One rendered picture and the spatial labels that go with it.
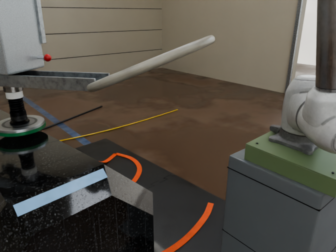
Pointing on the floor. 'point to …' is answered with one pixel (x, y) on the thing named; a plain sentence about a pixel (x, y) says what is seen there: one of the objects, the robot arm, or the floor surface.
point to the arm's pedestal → (274, 212)
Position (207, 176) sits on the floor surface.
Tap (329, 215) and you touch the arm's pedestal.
